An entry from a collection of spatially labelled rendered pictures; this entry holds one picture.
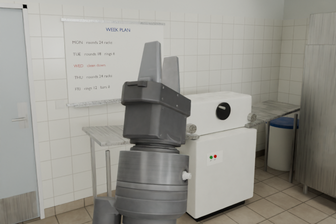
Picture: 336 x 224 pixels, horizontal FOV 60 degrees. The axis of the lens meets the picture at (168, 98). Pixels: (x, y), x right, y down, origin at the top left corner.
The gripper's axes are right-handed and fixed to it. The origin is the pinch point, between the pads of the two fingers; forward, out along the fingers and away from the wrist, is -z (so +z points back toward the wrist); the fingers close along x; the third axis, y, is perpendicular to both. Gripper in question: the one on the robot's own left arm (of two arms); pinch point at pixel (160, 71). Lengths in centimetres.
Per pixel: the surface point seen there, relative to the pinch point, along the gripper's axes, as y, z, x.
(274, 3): 34, -227, -370
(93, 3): 176, -139, -159
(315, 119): -13, -46, -312
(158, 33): 140, -133, -228
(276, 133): 37, -41, -389
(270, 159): 49, -7, -410
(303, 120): -1, -47, -320
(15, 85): 227, -50, -129
